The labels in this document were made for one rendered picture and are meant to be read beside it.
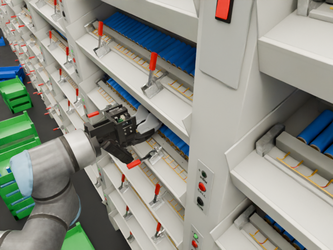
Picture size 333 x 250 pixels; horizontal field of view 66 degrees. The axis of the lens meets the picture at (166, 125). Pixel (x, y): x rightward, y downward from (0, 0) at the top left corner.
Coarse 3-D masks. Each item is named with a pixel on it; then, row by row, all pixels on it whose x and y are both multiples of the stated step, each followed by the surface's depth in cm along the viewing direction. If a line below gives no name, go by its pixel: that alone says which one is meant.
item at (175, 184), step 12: (96, 72) 95; (84, 84) 94; (96, 84) 96; (96, 96) 94; (132, 108) 84; (144, 144) 72; (144, 156) 70; (156, 168) 66; (168, 168) 65; (168, 180) 63; (180, 180) 62; (180, 192) 60
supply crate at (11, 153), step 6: (36, 138) 160; (30, 144) 161; (36, 144) 164; (12, 150) 156; (18, 150) 158; (0, 156) 153; (6, 156) 156; (12, 156) 158; (0, 162) 154; (6, 162) 154; (0, 168) 151; (6, 174) 140; (12, 174) 142; (0, 180) 139; (6, 180) 142
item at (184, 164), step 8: (104, 88) 91; (112, 96) 87; (128, 112) 79; (152, 136) 70; (160, 136) 69; (160, 144) 67; (168, 144) 67; (168, 152) 65; (176, 152) 64; (176, 160) 63; (184, 160) 62; (184, 168) 61
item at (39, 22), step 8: (32, 8) 133; (32, 16) 136; (40, 16) 137; (40, 24) 139; (48, 56) 149; (48, 64) 152; (48, 72) 159; (56, 88) 162; (64, 112) 173; (64, 120) 176
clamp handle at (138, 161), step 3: (150, 153) 66; (147, 156) 66; (150, 156) 66; (138, 159) 65; (141, 159) 66; (144, 159) 65; (132, 162) 65; (135, 162) 64; (138, 162) 64; (141, 162) 65; (126, 165) 64; (129, 165) 64; (132, 165) 64; (135, 165) 64; (129, 168) 64
